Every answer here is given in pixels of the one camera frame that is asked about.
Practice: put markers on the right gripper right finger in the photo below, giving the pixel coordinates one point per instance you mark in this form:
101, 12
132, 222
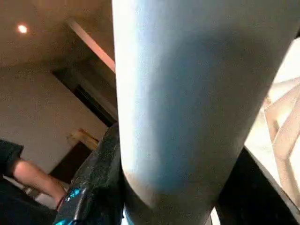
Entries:
253, 197

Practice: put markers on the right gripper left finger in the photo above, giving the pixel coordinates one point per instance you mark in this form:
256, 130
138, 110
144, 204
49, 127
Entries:
98, 187

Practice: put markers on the white plastic table top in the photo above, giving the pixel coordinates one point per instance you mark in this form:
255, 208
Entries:
281, 136

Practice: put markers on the white plastic table leg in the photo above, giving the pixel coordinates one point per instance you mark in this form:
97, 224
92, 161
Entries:
197, 93

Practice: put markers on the person's bare forearm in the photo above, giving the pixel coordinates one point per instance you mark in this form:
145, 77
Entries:
37, 180

